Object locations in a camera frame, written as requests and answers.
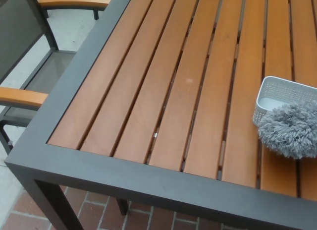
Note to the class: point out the grey fluffy microfiber duster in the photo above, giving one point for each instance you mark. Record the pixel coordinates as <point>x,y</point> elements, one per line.
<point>289,133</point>

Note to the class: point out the square wooden slat table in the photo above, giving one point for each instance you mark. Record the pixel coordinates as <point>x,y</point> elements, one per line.
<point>99,183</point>

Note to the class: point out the white perforated plastic container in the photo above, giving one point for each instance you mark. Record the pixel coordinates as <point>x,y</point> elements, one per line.
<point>277,91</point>

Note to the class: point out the dark mesh chair, wooden armrests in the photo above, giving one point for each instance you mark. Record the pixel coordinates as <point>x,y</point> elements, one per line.
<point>19,26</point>

